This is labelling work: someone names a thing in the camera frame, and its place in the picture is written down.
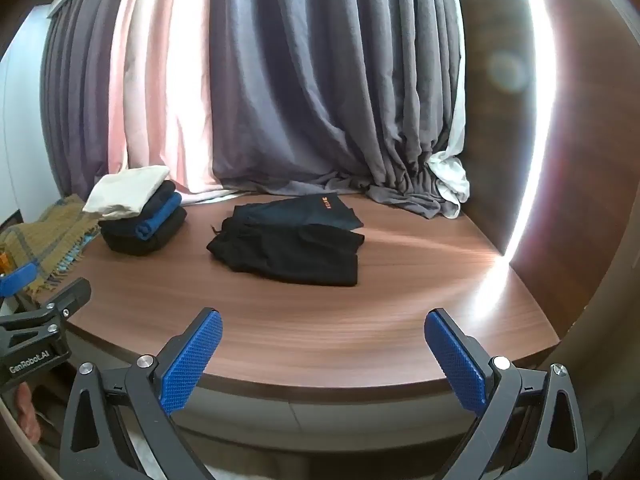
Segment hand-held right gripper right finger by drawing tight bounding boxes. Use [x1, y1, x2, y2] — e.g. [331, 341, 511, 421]
[424, 309, 588, 480]

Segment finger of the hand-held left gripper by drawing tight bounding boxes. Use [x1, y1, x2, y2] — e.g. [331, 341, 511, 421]
[0, 262, 38, 298]
[0, 278, 92, 347]

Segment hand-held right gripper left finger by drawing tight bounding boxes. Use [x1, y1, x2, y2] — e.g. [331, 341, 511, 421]
[60, 306, 224, 480]

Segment black pants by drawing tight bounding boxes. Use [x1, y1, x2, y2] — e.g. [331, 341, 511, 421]
[206, 222, 365, 288]

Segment person's left hand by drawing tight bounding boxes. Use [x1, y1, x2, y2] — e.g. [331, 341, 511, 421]
[14, 385, 43, 443]

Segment mustard plaid blanket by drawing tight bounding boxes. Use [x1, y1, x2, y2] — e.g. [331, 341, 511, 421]
[0, 194, 101, 307]

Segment black folded garment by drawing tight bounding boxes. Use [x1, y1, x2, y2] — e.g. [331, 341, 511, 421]
[99, 207, 188, 256]
[127, 181, 177, 213]

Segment blue folded garment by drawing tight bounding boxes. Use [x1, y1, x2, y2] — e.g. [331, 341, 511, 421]
[134, 192, 182, 239]

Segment white folded garment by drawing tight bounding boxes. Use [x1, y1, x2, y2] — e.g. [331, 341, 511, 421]
[82, 165, 172, 220]

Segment white curtain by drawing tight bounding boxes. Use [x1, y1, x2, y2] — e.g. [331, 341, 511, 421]
[426, 80, 472, 219]

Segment dark teal shorts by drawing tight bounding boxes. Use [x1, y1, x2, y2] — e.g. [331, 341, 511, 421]
[222, 195, 364, 233]

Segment grey curtain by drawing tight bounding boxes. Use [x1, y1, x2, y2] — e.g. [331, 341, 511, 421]
[40, 0, 131, 198]
[209, 0, 468, 221]

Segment pink sheer curtain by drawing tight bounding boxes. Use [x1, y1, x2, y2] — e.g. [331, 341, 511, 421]
[106, 0, 236, 206]

